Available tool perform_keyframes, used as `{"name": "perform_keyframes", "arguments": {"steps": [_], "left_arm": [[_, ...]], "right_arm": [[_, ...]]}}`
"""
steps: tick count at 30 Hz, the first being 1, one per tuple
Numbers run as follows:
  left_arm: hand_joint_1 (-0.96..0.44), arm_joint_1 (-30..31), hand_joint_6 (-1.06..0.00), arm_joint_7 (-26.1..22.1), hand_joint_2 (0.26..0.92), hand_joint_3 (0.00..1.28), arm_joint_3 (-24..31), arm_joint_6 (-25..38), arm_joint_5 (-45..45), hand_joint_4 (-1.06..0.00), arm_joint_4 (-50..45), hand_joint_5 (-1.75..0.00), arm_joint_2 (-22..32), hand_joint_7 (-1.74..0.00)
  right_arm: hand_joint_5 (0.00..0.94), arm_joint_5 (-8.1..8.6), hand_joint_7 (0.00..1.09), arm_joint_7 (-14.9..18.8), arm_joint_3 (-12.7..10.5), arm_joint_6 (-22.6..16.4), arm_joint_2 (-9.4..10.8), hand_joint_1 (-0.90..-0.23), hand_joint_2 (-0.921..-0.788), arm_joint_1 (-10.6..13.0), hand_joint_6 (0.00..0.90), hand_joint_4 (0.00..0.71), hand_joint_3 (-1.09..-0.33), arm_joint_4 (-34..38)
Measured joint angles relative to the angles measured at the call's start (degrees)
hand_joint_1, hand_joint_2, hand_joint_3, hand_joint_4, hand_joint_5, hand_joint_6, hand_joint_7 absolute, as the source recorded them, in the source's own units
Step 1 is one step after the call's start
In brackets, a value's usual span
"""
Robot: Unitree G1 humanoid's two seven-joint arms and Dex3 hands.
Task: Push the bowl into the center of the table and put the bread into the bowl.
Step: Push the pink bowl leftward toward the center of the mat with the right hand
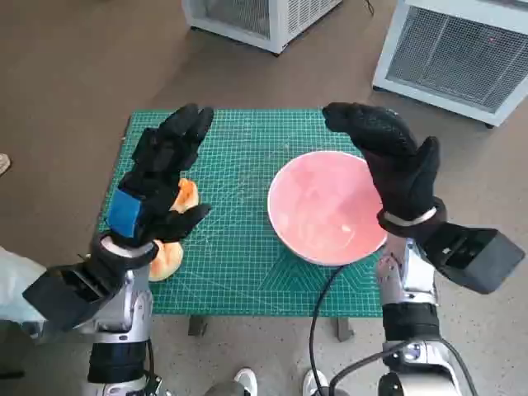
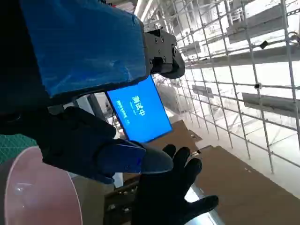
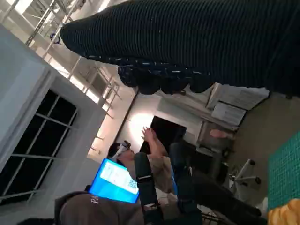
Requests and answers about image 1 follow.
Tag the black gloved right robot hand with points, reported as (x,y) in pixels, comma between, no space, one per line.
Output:
(396,173)

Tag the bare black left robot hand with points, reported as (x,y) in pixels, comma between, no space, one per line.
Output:
(161,165)

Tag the long ridged toy bread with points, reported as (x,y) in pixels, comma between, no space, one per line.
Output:
(187,196)

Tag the pink bowl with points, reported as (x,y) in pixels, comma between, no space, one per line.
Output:
(321,206)

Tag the round toy bread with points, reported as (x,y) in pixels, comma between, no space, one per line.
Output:
(167,262)

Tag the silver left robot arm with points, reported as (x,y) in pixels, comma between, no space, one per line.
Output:
(119,313)

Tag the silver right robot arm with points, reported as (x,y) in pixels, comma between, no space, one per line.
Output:
(408,288)

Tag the green cutting mat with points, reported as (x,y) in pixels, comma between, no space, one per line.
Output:
(239,165)

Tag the large white mesh cabinet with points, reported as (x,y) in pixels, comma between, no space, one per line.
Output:
(453,53)

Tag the person's beige shoe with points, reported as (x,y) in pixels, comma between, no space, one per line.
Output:
(4,165)

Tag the small white mesh cabinet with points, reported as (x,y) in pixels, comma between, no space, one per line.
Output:
(247,20)

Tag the person in pale clothing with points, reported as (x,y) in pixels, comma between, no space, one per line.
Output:
(16,284)

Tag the white shoe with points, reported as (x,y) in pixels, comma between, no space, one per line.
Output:
(246,381)
(311,383)

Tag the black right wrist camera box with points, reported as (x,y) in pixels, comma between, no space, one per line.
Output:
(478,260)

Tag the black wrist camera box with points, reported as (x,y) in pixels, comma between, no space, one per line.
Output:
(66,297)
(478,260)

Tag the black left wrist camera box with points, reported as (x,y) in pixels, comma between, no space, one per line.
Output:
(66,297)

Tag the dark table leg bracket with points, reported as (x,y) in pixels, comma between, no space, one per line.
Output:
(198,326)
(345,329)

